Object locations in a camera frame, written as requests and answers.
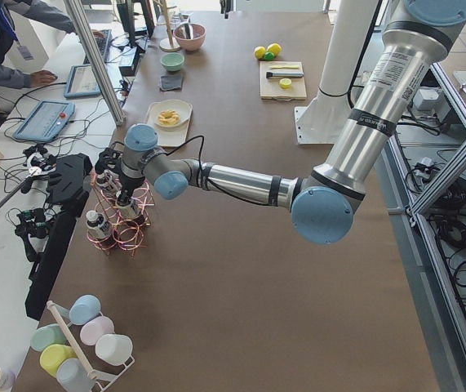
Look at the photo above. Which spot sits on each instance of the light blue cup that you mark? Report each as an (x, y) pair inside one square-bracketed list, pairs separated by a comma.
[(84, 309)]

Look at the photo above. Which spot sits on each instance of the tea bottle rack back right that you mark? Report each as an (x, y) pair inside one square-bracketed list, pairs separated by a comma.
[(106, 183)]

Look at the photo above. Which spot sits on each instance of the whole lemon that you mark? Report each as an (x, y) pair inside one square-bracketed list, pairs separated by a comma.
[(259, 52), (274, 48)]

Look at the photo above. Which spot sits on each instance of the half lemon slice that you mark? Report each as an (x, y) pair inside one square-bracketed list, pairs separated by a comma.
[(285, 83)]

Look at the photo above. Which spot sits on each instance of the copper wire bottle rack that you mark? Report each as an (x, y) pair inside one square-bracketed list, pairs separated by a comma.
[(128, 235)]

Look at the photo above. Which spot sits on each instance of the mint green cup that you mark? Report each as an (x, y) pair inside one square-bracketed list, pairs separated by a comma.
[(47, 335)]

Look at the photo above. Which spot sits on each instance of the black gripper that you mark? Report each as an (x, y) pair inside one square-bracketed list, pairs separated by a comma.
[(126, 191)]

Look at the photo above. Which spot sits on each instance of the blue teach pendant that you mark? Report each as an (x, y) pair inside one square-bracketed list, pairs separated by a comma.
[(45, 122), (81, 83)]

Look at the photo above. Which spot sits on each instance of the green lime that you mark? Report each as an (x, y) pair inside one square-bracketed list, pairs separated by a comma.
[(268, 56)]

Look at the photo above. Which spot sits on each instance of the pink ice bowl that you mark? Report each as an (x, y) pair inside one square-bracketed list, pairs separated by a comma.
[(195, 43)]

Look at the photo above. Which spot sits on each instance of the metal ice scoop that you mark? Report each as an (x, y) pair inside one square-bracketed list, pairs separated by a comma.
[(186, 30)]

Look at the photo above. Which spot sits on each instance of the yellow plastic knife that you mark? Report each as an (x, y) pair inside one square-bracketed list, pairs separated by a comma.
[(284, 66)]

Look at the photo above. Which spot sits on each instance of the light green bowl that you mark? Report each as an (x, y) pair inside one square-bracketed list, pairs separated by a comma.
[(172, 62)]

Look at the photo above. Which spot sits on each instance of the wooden mug tree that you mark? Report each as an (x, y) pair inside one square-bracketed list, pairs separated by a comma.
[(166, 15)]

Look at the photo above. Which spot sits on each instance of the tea bottle rack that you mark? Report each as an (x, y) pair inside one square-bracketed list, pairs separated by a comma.
[(98, 226), (106, 183)]

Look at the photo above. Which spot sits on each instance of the tea bottle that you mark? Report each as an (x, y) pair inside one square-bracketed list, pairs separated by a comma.
[(130, 212)]

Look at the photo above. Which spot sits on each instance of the yellow cup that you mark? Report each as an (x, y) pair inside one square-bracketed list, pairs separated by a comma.
[(53, 356)]

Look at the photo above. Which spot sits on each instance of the white wire cup rack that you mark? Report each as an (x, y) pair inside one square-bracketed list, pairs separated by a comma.
[(104, 374)]

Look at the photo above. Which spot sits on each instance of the pink cup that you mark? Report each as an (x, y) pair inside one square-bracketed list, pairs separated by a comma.
[(93, 330)]

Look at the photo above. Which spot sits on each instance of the steel muddler black tip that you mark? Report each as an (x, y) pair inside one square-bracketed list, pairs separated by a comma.
[(283, 74)]

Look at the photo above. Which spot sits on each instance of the wooden cutting board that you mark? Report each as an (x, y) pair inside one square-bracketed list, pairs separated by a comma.
[(269, 88)]

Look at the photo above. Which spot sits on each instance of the grey folded cloth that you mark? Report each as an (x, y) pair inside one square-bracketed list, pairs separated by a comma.
[(171, 82)]

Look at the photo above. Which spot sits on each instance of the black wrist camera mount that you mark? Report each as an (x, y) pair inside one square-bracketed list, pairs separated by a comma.
[(109, 160)]

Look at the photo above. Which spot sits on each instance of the tea bottle rack back left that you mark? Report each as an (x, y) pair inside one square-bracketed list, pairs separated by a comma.
[(98, 226)]

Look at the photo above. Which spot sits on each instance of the white round plate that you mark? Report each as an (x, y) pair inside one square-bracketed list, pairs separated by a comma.
[(183, 108)]

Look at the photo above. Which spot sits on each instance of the blue teach pendant near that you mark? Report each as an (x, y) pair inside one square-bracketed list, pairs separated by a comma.
[(45, 122)]

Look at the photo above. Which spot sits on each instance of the blue teach pendant far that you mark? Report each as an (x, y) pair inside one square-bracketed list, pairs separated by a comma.
[(81, 83)]

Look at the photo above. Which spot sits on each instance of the aluminium frame post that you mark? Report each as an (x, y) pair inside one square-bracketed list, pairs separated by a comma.
[(83, 30)]

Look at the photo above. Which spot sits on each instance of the white cup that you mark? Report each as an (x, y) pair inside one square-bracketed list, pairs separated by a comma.
[(114, 349)]

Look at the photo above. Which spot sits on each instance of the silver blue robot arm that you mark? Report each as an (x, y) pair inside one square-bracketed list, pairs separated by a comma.
[(322, 205)]

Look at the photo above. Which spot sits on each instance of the whole lemon upper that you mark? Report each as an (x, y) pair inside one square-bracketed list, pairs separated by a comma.
[(274, 48)]

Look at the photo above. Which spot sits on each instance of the whole lemon lower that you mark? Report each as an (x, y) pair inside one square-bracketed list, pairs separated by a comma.
[(259, 52)]

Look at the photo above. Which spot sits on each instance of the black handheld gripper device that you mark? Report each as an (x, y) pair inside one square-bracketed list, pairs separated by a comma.
[(33, 224)]

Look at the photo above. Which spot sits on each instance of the round wooden stand base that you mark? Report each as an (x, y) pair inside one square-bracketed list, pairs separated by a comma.
[(169, 45)]

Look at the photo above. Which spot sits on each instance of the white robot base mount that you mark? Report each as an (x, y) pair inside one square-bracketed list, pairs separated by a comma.
[(322, 121)]

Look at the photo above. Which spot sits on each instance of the glazed twisted donut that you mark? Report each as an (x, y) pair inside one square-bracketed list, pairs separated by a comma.
[(168, 118)]

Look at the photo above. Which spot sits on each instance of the grey blue cup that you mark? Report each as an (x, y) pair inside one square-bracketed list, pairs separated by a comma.
[(72, 376)]

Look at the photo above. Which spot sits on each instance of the white rectangular serving tray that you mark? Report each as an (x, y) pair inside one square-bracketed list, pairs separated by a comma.
[(169, 137)]

